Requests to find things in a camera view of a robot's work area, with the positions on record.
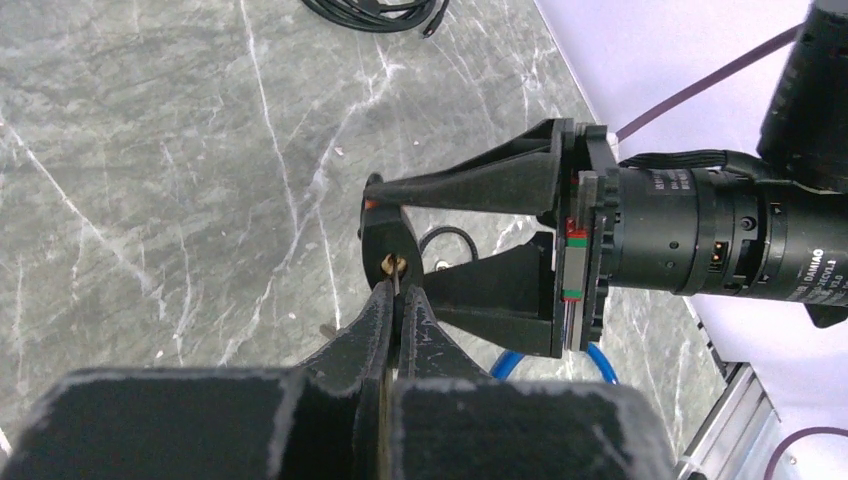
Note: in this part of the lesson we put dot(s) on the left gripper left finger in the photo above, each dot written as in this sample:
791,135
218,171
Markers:
322,419

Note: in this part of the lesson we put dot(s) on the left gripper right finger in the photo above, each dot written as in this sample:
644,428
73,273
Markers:
475,427

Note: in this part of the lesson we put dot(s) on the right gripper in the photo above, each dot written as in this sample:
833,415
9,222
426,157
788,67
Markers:
515,299

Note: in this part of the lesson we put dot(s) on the blue cable lock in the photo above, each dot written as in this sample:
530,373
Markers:
592,364

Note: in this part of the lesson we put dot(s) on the black car key bunch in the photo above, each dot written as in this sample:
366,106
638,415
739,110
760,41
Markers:
395,267

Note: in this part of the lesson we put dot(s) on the orange black padlock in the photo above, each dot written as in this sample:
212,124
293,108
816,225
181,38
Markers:
385,230

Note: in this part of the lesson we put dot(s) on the black cable padlock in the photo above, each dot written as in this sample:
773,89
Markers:
443,247

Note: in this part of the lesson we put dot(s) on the aluminium rail frame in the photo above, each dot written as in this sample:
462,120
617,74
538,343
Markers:
737,436

